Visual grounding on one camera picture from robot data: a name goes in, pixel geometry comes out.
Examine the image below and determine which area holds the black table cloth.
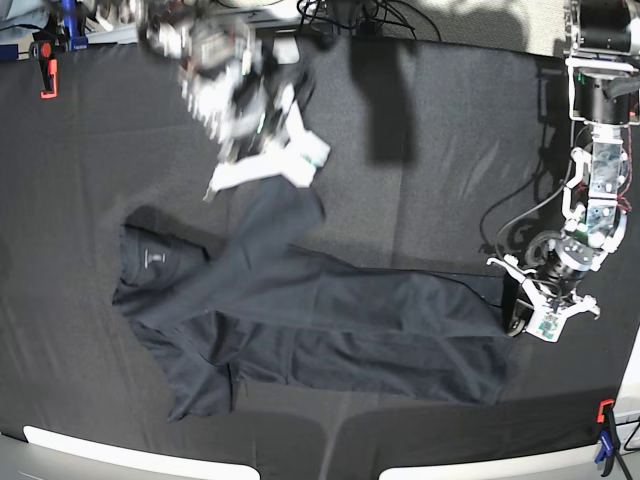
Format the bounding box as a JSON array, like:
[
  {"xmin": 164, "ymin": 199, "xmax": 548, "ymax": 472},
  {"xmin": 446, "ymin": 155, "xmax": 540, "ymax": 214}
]
[{"xmin": 1, "ymin": 39, "xmax": 639, "ymax": 479}]

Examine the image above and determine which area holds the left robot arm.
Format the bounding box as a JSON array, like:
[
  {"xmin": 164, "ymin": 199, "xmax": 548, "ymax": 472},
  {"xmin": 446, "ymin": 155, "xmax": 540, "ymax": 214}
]
[{"xmin": 487, "ymin": 1, "xmax": 639, "ymax": 343}]

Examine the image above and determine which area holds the red blue clamp bottom right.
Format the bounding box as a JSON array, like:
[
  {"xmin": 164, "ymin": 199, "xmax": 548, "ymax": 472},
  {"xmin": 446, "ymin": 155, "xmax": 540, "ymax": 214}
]
[{"xmin": 594, "ymin": 399, "xmax": 633, "ymax": 480}]

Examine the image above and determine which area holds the dark navy t-shirt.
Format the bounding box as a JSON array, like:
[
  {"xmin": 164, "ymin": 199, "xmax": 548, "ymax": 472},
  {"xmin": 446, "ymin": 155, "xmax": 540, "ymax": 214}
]
[{"xmin": 113, "ymin": 178, "xmax": 511, "ymax": 421}]

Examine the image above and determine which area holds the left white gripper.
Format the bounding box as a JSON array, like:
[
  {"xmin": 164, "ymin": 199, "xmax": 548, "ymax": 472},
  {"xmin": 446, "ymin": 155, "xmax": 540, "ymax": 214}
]
[{"xmin": 486, "ymin": 254, "xmax": 600, "ymax": 343}]

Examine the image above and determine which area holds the red black clamp left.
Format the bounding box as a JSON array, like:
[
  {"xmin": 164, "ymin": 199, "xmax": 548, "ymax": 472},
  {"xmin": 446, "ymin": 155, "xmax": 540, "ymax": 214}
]
[{"xmin": 29, "ymin": 41, "xmax": 58, "ymax": 99}]

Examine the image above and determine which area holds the black cable bundle top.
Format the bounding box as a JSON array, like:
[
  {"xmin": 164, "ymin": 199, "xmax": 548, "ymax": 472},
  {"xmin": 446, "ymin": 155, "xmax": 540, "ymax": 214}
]
[{"xmin": 296, "ymin": 0, "xmax": 443, "ymax": 41}]

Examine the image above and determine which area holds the blue clamp top left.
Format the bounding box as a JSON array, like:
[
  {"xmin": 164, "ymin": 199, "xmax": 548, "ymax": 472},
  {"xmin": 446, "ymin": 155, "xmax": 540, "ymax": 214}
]
[{"xmin": 60, "ymin": 0, "xmax": 89, "ymax": 52}]

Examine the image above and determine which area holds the white tab on cloth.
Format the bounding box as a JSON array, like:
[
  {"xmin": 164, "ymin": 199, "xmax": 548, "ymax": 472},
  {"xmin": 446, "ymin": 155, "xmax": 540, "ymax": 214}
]
[{"xmin": 272, "ymin": 36, "xmax": 300, "ymax": 65}]

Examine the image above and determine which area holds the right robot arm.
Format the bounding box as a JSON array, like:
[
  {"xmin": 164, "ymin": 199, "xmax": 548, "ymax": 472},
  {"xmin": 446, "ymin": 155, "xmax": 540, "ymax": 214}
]
[{"xmin": 126, "ymin": 1, "xmax": 331, "ymax": 201}]

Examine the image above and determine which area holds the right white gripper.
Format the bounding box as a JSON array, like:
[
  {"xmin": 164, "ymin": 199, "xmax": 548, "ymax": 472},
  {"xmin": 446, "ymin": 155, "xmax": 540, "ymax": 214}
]
[{"xmin": 203, "ymin": 84, "xmax": 331, "ymax": 201}]

